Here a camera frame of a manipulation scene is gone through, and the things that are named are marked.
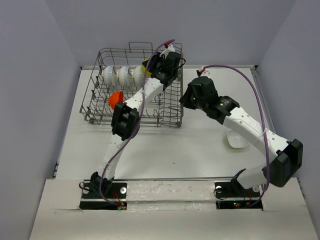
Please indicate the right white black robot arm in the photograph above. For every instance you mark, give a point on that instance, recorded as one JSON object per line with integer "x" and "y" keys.
{"x": 285, "y": 157}

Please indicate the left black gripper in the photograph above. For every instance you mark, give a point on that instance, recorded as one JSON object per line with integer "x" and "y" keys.
{"x": 155, "y": 58}

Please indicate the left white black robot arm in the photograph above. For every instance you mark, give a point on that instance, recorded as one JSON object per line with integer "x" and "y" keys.
{"x": 126, "y": 120}

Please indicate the lime green bowl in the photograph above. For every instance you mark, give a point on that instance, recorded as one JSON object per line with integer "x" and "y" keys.
{"x": 144, "y": 68}

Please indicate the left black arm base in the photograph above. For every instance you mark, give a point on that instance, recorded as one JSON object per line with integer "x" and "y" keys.
{"x": 103, "y": 194}

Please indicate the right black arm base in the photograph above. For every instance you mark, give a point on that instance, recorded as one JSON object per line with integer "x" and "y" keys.
{"x": 230, "y": 195}

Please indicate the grey wire dish rack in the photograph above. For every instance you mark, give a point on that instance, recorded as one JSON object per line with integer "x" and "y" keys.
{"x": 163, "y": 110}

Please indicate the white square bowl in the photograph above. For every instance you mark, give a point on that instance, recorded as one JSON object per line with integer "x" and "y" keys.
{"x": 235, "y": 140}

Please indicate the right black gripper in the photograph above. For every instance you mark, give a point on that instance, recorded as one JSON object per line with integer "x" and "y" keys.
{"x": 185, "y": 99}

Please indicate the orange bowl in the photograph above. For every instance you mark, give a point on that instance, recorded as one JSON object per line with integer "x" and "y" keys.
{"x": 116, "y": 97}

